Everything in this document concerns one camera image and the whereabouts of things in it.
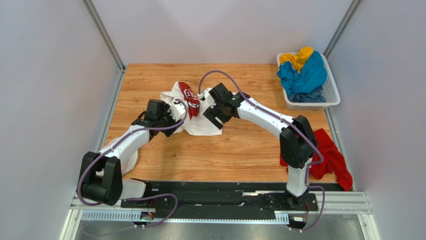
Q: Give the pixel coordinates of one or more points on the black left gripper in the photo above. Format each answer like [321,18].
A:
[167,112]

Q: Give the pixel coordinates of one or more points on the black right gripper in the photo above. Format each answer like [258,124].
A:
[215,116]

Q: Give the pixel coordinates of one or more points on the white Coca-Cola print t-shirt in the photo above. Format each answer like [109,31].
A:
[196,124]

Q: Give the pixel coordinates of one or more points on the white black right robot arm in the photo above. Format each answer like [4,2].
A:
[296,138]

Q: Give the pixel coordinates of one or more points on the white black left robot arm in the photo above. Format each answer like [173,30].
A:
[94,190]

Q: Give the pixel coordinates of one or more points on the white mesh laundry bag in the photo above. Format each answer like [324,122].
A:
[127,165]

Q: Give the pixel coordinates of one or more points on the yellow t-shirt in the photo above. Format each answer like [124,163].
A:
[297,60]

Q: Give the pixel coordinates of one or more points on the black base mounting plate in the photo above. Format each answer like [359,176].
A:
[222,200]

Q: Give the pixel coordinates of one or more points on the dark blue denim garment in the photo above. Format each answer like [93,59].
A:
[315,96]

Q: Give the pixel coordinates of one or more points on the blue t-shirt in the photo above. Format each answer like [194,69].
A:
[311,76]

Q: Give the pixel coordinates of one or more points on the white plastic laundry basket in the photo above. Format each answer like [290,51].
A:
[330,91]

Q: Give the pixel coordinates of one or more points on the red t-shirt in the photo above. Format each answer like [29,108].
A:
[334,161]

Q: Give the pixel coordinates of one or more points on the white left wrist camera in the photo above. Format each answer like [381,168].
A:
[177,110]

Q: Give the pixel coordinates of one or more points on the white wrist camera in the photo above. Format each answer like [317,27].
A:
[206,99]
[177,110]

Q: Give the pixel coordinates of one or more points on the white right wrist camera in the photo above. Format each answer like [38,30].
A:
[206,99]

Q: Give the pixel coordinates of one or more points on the aluminium corner post left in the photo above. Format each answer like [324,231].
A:
[96,18]

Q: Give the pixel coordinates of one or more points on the aluminium corner post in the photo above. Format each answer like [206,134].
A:
[96,18]
[344,23]

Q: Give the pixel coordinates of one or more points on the aluminium corner post right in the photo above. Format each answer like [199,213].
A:
[344,23]

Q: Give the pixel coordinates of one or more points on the aluminium frame rail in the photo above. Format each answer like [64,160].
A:
[334,203]

